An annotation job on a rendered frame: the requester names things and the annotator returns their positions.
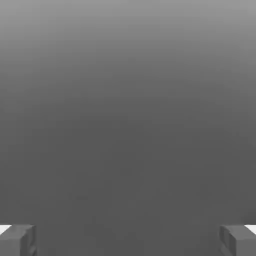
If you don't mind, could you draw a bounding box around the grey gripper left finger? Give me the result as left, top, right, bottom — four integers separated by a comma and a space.
0, 224, 38, 256

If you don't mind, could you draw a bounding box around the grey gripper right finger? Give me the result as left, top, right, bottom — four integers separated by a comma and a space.
218, 224, 256, 256

